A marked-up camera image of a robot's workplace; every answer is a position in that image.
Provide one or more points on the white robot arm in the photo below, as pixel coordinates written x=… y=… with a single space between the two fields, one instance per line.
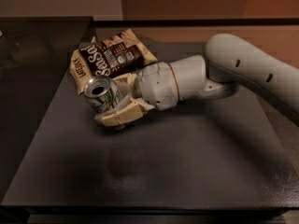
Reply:
x=226 y=63

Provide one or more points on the silver green 7up can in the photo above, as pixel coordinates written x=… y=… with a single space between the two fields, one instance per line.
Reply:
x=102 y=93

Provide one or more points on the brown cream chip bag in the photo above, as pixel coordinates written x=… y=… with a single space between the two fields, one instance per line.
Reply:
x=120 y=54

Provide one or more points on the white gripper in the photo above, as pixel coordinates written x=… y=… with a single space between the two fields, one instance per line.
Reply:
x=154 y=83

